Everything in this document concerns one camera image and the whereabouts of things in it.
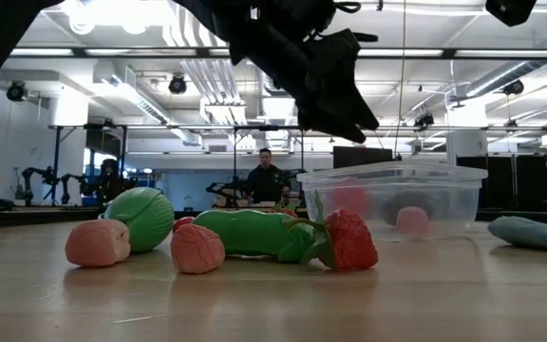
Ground black ceiling spotlight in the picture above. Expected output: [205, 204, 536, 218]
[501, 79, 525, 98]
[413, 111, 436, 130]
[167, 73, 188, 96]
[6, 80, 28, 104]

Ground black partition panels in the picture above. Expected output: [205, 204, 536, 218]
[456, 146, 547, 222]

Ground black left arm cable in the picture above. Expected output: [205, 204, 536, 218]
[334, 1, 380, 44]

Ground small dark red produce toy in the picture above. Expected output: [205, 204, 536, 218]
[172, 216, 197, 234]

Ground thin hanging cable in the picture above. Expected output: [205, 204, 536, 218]
[393, 0, 407, 158]

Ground red strawberry toy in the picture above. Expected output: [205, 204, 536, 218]
[271, 201, 302, 220]
[282, 189, 380, 273]

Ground black overhead frame beam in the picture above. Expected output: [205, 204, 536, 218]
[9, 46, 547, 61]

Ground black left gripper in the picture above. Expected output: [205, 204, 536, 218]
[229, 0, 381, 145]

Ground green pea pod toy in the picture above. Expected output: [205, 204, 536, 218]
[191, 209, 320, 265]

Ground pink lumpy produce toy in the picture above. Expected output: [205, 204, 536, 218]
[64, 218, 132, 268]
[395, 205, 431, 238]
[169, 222, 227, 276]

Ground clear plastic tupperware container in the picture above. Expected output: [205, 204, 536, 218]
[295, 161, 489, 244]

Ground green ribbed cabbage toy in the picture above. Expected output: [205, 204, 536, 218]
[98, 186, 176, 255]

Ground teal cloth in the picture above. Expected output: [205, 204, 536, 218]
[486, 216, 547, 254]

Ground person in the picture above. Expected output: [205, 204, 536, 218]
[241, 147, 293, 205]

